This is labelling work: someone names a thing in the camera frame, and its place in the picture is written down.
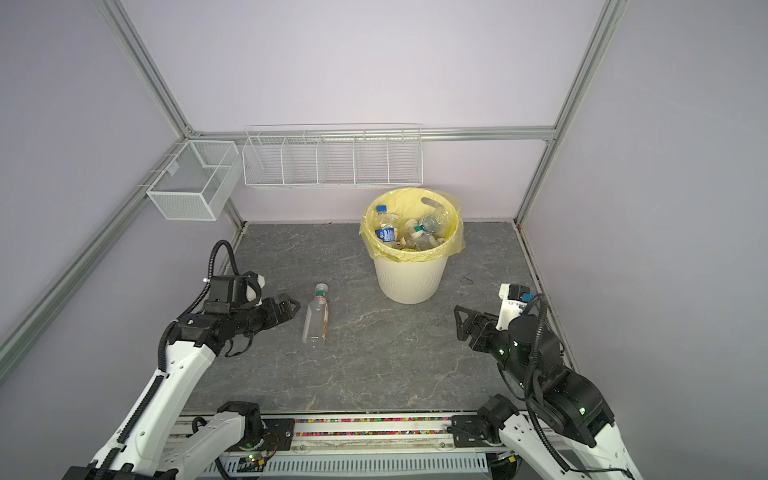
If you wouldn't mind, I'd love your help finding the clear bottle red green label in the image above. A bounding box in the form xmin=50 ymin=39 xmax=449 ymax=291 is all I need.
xmin=302 ymin=283 xmax=329 ymax=345

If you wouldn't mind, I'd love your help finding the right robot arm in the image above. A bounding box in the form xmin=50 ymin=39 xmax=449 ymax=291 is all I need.
xmin=454 ymin=305 xmax=642 ymax=479

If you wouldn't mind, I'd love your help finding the long white wire basket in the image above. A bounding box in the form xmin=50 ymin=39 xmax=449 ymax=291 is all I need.
xmin=241 ymin=123 xmax=424 ymax=187

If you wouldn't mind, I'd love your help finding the white plastic waste bin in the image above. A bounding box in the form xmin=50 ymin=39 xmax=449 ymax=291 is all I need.
xmin=373 ymin=187 xmax=462 ymax=305

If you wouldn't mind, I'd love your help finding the clear bottle blue label cap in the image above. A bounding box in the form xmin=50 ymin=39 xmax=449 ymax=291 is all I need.
xmin=374 ymin=204 xmax=399 ymax=246

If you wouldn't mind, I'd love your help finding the yellow plastic bin liner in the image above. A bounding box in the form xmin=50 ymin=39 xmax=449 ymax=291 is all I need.
xmin=359 ymin=187 xmax=465 ymax=263

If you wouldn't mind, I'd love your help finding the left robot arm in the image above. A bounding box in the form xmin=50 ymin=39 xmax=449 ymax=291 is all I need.
xmin=64 ymin=240 xmax=301 ymax=479

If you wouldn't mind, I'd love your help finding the clear bottle green neck label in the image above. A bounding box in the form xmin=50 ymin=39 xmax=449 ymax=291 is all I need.
xmin=404 ymin=219 xmax=444 ymax=251

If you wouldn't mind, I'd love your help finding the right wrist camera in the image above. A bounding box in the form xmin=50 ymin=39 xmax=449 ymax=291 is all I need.
xmin=496 ymin=283 xmax=534 ymax=331

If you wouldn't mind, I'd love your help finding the blue label bottle white cap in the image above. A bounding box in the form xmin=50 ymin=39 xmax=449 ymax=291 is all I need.
xmin=419 ymin=209 xmax=450 ymax=237

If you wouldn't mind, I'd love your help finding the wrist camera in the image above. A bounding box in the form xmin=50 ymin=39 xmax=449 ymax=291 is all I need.
xmin=496 ymin=283 xmax=534 ymax=331
xmin=243 ymin=271 xmax=265 ymax=301

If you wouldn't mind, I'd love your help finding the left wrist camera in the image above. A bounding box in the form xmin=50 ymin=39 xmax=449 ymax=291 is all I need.
xmin=243 ymin=271 xmax=265 ymax=301

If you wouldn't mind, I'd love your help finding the small white mesh basket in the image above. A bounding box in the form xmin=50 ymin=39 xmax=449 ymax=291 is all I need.
xmin=147 ymin=140 xmax=242 ymax=221

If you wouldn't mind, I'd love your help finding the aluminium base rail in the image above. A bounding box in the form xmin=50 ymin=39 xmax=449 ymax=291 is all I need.
xmin=143 ymin=409 xmax=637 ymax=480

